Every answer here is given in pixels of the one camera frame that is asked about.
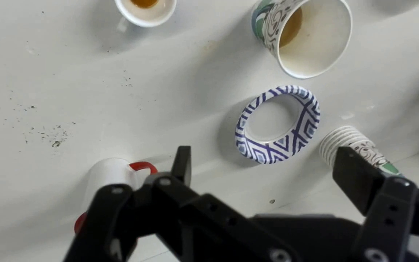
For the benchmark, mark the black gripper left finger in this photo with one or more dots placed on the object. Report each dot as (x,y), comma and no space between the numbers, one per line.
(170,213)

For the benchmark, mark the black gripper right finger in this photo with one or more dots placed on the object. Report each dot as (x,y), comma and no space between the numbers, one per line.
(384,204)

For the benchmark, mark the small white mug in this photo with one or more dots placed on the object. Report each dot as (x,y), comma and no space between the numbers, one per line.
(145,11)

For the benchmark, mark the blue patterned paper plate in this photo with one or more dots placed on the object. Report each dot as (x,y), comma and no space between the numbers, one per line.
(305,121)

